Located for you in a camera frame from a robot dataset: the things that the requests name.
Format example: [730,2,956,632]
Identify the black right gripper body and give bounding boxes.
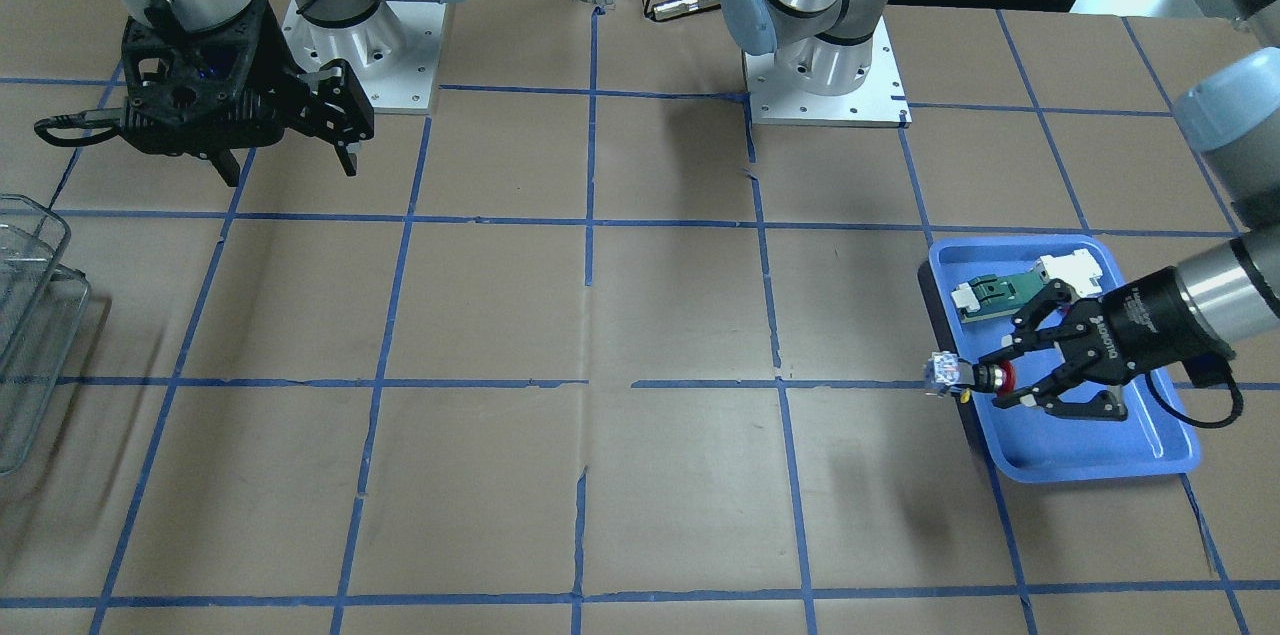
[118,0,311,156]

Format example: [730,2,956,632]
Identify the red emergency push button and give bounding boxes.
[923,351,1016,401]

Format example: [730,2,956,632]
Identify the white circuit breaker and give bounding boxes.
[1032,248,1105,298]

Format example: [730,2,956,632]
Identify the green terminal block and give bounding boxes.
[950,271,1046,323]

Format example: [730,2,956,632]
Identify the wire mesh shelf rack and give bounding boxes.
[1,195,91,476]

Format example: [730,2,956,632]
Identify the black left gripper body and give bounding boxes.
[1060,266,1234,387]

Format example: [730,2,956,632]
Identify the blue plastic tray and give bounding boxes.
[918,233,1201,484]

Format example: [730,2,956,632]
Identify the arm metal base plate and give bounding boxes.
[742,17,913,128]
[283,0,452,115]

